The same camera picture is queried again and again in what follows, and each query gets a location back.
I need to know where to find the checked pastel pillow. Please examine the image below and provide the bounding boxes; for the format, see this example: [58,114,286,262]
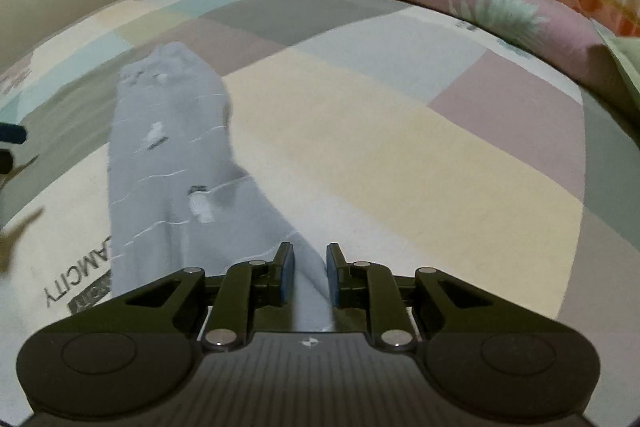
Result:
[592,20,640,106]

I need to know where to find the grey patterned pyjama trousers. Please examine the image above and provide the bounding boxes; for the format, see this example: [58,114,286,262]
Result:
[107,43,334,332]

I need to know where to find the patchwork pastel bed sheet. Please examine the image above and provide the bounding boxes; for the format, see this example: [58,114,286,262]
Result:
[1,0,639,426]

